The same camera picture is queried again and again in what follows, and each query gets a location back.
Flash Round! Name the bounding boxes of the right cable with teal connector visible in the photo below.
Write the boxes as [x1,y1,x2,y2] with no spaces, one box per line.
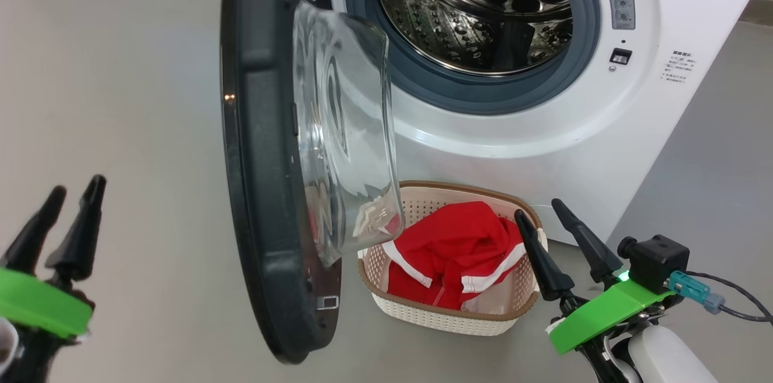
[667,270,773,323]

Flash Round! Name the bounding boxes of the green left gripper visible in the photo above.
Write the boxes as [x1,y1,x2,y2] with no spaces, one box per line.
[0,175,107,383]

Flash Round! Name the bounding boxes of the cream perforated laundry basket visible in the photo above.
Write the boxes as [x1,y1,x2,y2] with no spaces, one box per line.
[356,181,549,336]

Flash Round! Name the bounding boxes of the printed text instruction label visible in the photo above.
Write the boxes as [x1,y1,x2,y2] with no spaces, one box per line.
[662,51,695,85]

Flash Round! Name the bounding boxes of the black round washer door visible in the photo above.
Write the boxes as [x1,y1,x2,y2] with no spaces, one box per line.
[219,0,406,365]

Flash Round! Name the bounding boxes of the red garment with white stripes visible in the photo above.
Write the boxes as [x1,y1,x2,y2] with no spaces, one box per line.
[382,201,527,311]

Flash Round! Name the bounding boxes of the white front-load washing machine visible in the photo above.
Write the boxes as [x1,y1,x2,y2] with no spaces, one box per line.
[302,0,773,246]

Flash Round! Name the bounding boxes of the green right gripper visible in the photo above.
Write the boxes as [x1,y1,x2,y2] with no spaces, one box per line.
[514,198,676,383]

